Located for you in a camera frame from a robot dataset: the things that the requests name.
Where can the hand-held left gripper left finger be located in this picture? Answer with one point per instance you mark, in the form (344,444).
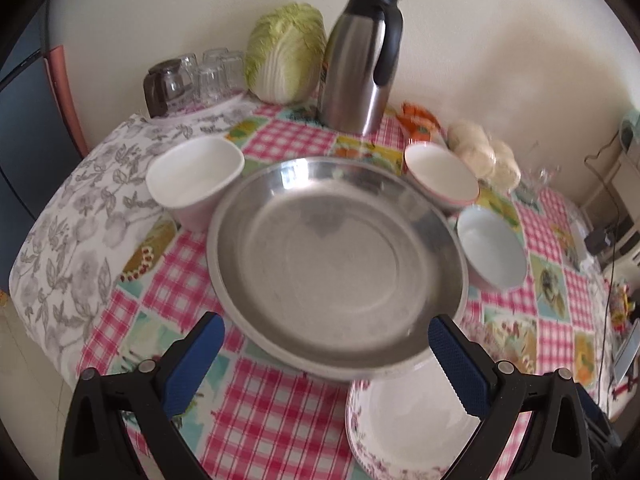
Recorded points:
(192,360)

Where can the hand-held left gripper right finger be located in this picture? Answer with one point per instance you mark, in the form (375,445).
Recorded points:
(457,360)

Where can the pink floral plate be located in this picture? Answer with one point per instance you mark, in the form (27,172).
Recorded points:
(405,425)

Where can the large stainless steel basin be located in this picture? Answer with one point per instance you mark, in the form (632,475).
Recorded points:
(330,270)

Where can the white square bowl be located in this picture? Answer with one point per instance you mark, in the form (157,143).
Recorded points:
(192,175)

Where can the white bowl with pink rim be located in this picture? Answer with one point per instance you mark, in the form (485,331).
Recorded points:
(440,175)

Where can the pink checked patchwork tablecloth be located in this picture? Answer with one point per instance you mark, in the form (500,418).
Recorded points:
(280,425)

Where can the grey floral cloth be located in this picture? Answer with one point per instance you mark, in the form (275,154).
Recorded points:
(85,220)

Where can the black power adapter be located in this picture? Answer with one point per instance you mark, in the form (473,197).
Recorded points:
(597,241)

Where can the tall clear glass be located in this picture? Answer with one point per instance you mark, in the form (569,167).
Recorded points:
(539,180)

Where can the bag of steamed buns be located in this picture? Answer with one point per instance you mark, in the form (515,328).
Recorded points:
(480,150)

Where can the orange snack packet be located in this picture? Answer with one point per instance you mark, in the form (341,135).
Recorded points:
(417,122)

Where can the white plastic rack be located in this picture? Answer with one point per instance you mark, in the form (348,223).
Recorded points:
(627,175)

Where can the white floral tray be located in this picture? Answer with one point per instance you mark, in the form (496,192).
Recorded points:
(220,107)

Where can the blue cabinet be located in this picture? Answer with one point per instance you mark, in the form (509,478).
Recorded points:
(25,160)

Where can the clear drinking glass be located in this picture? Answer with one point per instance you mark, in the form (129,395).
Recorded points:
(210,85)
(215,57)
(233,72)
(189,67)

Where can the pink board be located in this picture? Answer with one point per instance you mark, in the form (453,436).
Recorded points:
(62,95)

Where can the stainless steel thermos jug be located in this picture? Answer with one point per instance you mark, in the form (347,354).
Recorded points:
(352,65)

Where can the napa cabbage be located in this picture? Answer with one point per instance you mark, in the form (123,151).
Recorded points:
(285,55)

